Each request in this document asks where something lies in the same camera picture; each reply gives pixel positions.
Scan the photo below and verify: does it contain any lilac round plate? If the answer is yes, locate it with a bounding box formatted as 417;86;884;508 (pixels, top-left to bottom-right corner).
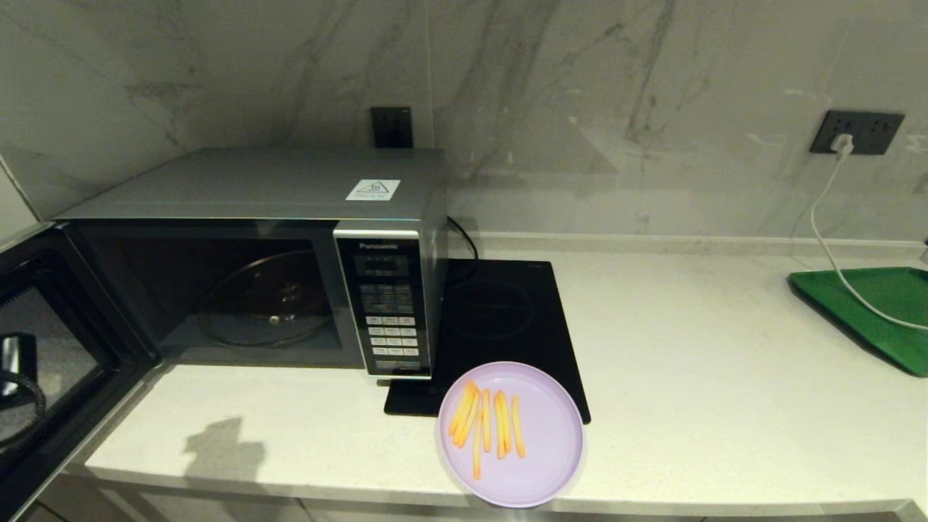
436;361;586;508

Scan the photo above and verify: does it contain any black glass microwave door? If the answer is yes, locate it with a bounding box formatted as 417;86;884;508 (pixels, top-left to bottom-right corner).
0;221;159;522

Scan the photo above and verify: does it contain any silver Panasonic microwave oven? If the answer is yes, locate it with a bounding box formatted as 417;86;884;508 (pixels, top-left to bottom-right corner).
54;147;451;380

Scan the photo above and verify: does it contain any black induction cooktop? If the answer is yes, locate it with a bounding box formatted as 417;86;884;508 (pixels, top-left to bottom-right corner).
384;259;592;426

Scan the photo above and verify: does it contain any white warning sticker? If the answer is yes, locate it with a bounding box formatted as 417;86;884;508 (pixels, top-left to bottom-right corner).
345;179;401;202

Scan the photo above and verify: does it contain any cabinet front panel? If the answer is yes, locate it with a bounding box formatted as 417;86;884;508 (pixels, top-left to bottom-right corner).
304;499;708;522
40;475;307;522

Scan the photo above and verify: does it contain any green plastic tray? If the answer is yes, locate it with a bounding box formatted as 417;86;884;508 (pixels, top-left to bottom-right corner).
788;267;928;378

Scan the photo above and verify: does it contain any thin black cable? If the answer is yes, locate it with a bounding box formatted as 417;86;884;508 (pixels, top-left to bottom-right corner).
446;215;480;263

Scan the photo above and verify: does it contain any small black wall socket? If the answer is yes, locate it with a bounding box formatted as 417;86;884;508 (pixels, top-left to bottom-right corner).
370;107;415;150

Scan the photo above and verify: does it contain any white power cable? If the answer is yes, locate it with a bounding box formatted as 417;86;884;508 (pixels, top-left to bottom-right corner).
808;156;928;333

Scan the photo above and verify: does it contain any wide black wall socket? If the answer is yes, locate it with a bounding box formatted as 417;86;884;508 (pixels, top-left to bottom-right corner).
809;110;905;157

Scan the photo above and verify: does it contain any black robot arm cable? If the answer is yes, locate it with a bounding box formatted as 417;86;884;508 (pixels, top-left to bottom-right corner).
0;370;47;444

